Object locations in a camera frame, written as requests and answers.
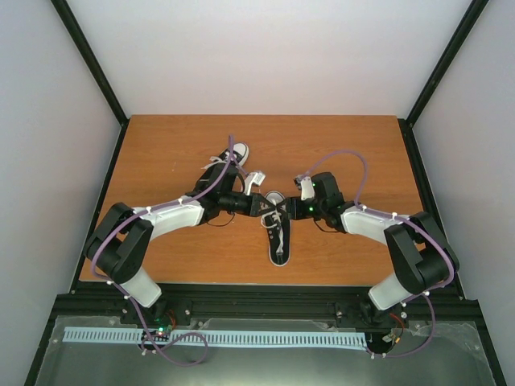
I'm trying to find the white lace of sneaker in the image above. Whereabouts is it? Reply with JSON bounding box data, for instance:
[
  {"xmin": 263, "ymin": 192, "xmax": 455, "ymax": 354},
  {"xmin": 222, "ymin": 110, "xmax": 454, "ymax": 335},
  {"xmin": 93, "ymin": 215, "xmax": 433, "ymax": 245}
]
[
  {"xmin": 261, "ymin": 199, "xmax": 290, "ymax": 258},
  {"xmin": 203, "ymin": 150, "xmax": 248, "ymax": 170}
]

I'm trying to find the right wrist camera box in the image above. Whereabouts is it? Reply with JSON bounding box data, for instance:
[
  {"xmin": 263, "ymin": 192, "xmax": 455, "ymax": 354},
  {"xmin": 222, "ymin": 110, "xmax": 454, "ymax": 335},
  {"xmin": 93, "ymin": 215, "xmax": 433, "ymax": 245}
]
[{"xmin": 294, "ymin": 175, "xmax": 315, "ymax": 201}]

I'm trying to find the purple cable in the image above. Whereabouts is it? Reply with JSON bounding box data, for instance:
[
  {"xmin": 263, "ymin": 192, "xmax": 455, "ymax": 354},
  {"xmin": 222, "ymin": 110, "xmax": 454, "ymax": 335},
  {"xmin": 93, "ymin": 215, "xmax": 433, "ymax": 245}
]
[
  {"xmin": 307, "ymin": 149, "xmax": 460, "ymax": 359},
  {"xmin": 91, "ymin": 134, "xmax": 246, "ymax": 289}
]

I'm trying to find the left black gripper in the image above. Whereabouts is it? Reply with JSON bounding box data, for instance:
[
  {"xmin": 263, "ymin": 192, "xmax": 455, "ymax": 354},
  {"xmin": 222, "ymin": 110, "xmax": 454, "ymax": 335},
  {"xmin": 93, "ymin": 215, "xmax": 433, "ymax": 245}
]
[{"xmin": 220, "ymin": 191, "xmax": 275, "ymax": 217}]

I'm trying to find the green lit circuit board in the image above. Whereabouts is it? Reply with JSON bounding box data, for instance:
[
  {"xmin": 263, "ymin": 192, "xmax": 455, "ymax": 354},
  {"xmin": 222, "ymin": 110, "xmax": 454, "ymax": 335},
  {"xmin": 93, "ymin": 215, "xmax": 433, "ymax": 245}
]
[{"xmin": 151, "ymin": 310, "xmax": 176, "ymax": 339}]

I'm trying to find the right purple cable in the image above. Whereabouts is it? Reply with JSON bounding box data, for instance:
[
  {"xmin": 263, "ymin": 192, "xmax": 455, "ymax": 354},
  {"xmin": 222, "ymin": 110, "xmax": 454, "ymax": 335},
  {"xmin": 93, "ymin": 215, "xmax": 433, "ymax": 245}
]
[{"xmin": 307, "ymin": 149, "xmax": 460, "ymax": 359}]

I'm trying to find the right black frame post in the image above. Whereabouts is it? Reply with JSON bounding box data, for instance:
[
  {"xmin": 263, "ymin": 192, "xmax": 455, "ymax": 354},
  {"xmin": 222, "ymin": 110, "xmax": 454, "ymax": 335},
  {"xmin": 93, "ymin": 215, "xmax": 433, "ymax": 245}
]
[{"xmin": 406, "ymin": 0, "xmax": 489, "ymax": 129}]

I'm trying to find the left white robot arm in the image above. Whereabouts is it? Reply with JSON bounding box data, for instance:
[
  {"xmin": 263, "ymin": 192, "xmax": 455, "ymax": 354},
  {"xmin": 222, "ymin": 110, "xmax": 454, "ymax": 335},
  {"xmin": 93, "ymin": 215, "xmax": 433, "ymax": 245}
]
[{"xmin": 83, "ymin": 164, "xmax": 274, "ymax": 324}]

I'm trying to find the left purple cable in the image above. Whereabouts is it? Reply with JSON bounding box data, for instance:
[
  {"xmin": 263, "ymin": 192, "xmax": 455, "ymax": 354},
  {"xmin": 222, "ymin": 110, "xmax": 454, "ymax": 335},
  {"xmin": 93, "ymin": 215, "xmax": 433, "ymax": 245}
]
[{"xmin": 91, "ymin": 134, "xmax": 246, "ymax": 289}]

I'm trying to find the black frame post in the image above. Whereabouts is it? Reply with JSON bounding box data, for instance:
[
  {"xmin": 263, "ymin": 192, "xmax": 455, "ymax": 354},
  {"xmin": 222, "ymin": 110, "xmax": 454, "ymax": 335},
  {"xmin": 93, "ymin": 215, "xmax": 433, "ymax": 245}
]
[
  {"xmin": 51, "ymin": 0, "xmax": 130, "ymax": 129},
  {"xmin": 406, "ymin": 0, "xmax": 489, "ymax": 129}
]

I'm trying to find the left black frame post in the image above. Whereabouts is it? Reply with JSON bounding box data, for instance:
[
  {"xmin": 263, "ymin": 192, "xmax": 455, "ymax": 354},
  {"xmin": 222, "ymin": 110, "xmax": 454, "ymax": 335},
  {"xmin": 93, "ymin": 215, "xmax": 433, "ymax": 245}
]
[{"xmin": 51, "ymin": 0, "xmax": 130, "ymax": 129}]

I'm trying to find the black aluminium frame rail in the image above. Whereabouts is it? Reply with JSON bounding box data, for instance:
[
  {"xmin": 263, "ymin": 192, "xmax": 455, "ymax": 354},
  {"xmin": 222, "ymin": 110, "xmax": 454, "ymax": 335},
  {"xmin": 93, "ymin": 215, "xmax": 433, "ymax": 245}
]
[{"xmin": 48, "ymin": 282, "xmax": 486, "ymax": 332}]

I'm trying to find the black canvas sneaker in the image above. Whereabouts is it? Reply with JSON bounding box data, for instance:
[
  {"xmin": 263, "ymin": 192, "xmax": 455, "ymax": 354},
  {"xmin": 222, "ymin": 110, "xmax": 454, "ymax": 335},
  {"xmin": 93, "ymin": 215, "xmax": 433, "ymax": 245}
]
[
  {"xmin": 198, "ymin": 142, "xmax": 249, "ymax": 183},
  {"xmin": 261, "ymin": 191, "xmax": 291, "ymax": 267}
]

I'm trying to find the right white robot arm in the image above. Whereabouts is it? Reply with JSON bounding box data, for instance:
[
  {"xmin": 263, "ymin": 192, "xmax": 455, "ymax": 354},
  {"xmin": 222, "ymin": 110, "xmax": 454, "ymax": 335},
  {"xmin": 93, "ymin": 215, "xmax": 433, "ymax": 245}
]
[{"xmin": 286, "ymin": 172, "xmax": 459, "ymax": 311}]

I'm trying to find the light blue slotted cable duct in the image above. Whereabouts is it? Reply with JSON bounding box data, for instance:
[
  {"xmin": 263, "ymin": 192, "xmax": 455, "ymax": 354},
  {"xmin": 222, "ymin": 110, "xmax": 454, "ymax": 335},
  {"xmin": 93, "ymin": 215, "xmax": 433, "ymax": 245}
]
[{"xmin": 62, "ymin": 326, "xmax": 367, "ymax": 351}]

